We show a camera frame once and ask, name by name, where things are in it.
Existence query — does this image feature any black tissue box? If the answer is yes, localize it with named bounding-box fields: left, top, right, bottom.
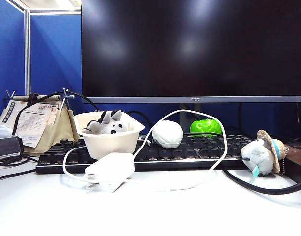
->
left=0, top=136, right=24, bottom=161

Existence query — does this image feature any dark brown box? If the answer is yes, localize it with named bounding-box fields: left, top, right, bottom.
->
left=278, top=141, right=301, bottom=184

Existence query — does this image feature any white brain squishy ball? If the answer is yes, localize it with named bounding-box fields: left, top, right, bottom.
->
left=151, top=120, right=184, bottom=149

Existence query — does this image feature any grey monitor stand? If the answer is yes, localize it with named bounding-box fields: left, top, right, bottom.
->
left=179, top=103, right=203, bottom=126

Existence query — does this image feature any white plastic bowl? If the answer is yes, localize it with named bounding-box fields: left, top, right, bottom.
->
left=73, top=110, right=145, bottom=160

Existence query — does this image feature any black mechanical keyboard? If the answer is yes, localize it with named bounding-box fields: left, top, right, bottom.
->
left=35, top=134, right=255, bottom=175

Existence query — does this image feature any green apple toy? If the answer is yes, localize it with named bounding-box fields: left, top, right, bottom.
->
left=189, top=118, right=223, bottom=137

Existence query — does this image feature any white power adapter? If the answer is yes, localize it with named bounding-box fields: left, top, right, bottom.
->
left=84, top=152, right=136, bottom=194

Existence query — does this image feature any black computer monitor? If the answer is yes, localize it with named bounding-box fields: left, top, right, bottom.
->
left=81, top=0, right=301, bottom=104

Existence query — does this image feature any beige canvas calendar stand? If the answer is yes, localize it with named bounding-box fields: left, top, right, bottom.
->
left=0, top=87, right=80, bottom=157

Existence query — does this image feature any plush toy with straw hat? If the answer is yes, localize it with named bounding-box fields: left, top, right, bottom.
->
left=240, top=129, right=286, bottom=177

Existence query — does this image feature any paper calendar sheet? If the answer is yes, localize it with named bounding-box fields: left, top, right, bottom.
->
left=14, top=103, right=53, bottom=148

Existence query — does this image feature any white tissue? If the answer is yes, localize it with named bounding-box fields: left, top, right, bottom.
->
left=0, top=124, right=13, bottom=140

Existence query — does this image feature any black cable behind bowl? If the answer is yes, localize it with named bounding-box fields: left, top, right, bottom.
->
left=127, top=110, right=153, bottom=135

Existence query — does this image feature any white charger cable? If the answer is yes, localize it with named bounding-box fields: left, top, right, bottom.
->
left=62, top=109, right=229, bottom=192

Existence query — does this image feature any thin black cable over calendar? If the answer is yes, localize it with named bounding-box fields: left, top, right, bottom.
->
left=12, top=91, right=100, bottom=135

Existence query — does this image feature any thick black cable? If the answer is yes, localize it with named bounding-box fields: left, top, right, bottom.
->
left=223, top=168, right=301, bottom=196

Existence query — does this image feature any silver ball chain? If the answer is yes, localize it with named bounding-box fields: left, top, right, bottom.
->
left=278, top=146, right=289, bottom=176

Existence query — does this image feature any aluminium partition post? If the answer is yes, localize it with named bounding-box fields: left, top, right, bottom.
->
left=23, top=7, right=31, bottom=96

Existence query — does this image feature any thin black cable on table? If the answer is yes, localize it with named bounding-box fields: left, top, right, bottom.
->
left=0, top=153, right=39, bottom=184

